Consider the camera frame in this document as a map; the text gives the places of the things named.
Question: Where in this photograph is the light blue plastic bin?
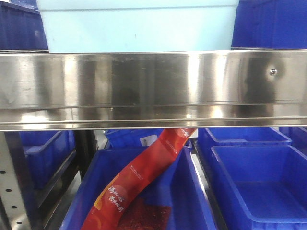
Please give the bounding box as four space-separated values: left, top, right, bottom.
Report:
37 0 239 53

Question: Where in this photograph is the dark blue bin rear middle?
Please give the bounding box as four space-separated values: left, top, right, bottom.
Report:
105 128 195 150

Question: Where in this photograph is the dark blue bin rear right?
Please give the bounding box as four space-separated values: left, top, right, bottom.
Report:
197 127 292 162

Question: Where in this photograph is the dark blue bin with bag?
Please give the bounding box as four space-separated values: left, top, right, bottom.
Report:
60 147 216 230

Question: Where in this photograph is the red printed snack bag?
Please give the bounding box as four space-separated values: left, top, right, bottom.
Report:
81 128 196 230

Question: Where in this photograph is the dark blue bin lower left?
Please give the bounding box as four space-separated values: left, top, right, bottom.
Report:
19 130 75 189

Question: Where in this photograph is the dark blue bin lower right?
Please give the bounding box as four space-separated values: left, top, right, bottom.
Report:
212 146 307 230

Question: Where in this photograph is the dark blue bin upper right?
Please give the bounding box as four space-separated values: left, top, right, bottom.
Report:
232 0 307 49

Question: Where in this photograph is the dark blue bin upper left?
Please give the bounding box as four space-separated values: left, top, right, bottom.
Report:
0 0 48 51

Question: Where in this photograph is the stainless steel shelf rail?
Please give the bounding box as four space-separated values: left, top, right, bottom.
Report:
0 49 307 131

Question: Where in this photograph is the perforated steel shelf post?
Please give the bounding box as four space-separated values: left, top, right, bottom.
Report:
0 132 32 230

